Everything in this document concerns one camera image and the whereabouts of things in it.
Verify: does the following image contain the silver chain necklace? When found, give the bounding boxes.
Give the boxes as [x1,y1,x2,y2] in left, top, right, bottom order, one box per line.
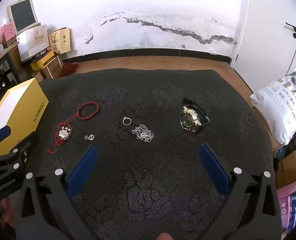
[131,124,155,144]

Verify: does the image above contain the red cloth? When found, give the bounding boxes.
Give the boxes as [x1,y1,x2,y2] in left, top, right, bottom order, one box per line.
[62,62,79,77]

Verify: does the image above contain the white door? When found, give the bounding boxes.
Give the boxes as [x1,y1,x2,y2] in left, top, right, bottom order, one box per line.
[234,0,296,82]

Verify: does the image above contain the red string silver paw pendant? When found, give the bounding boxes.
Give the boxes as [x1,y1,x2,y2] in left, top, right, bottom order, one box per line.
[47,119,75,155]

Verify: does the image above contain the black door handle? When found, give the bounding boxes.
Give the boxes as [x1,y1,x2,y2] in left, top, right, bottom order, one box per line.
[285,22,296,39]

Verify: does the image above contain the pink printed carton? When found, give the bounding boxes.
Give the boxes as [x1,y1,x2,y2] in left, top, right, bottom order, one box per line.
[275,177,296,237]

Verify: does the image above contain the yellow box with white interior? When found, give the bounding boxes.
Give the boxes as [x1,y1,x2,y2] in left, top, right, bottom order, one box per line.
[0,77,49,158]

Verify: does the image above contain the light wooden box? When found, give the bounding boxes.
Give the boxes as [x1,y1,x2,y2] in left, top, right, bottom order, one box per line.
[48,27,71,54]

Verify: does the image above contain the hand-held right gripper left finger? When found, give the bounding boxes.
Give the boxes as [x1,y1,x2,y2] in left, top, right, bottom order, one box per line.
[15,145,100,240]

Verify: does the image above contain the pink box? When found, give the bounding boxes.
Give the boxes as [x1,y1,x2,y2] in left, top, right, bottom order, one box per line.
[0,22,16,43]

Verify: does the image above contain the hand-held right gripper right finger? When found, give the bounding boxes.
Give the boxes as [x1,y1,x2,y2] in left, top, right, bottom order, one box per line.
[198,142,282,240]

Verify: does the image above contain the black speaker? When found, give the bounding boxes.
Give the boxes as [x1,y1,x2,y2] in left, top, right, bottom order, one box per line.
[0,72,16,93]

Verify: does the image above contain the yellow cardboard box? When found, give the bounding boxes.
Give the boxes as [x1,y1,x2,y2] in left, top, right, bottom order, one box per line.
[30,51,56,71]

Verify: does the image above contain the white printed plastic bag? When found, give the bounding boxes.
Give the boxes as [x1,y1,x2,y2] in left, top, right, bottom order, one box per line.
[250,74,296,145]

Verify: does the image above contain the black patterned mat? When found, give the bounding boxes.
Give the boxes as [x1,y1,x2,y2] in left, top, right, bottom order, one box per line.
[32,68,276,240]

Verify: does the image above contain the gold watch with black strap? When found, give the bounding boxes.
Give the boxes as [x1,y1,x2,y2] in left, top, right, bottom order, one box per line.
[180,98,211,136]

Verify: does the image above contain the old white monitor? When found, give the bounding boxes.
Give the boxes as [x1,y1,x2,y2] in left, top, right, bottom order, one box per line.
[7,0,38,35]

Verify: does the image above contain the white paper bag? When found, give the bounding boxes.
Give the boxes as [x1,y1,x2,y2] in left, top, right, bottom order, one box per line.
[16,24,50,62]

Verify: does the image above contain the brown cardboard box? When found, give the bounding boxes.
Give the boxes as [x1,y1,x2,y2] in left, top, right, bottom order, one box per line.
[39,56,64,79]

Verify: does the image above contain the red bead bracelet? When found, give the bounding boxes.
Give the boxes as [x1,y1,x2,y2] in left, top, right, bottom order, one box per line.
[77,101,100,121]

